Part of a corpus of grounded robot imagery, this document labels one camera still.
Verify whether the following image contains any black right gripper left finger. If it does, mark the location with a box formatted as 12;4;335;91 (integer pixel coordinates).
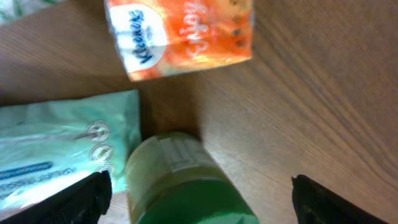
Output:
1;170;112;224

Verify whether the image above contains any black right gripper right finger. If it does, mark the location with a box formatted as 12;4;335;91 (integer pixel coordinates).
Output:
292;174;385;224

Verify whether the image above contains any teal tissue pack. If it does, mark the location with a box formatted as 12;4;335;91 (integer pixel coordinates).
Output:
1;90;141;219

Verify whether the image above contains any green lid jar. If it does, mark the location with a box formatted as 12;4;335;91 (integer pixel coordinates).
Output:
125;132;259;224

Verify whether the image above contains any orange tissue pack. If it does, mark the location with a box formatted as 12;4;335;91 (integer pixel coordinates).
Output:
104;0;254;82

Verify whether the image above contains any white tube gold cap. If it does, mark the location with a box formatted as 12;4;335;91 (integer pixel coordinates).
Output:
0;0;64;26

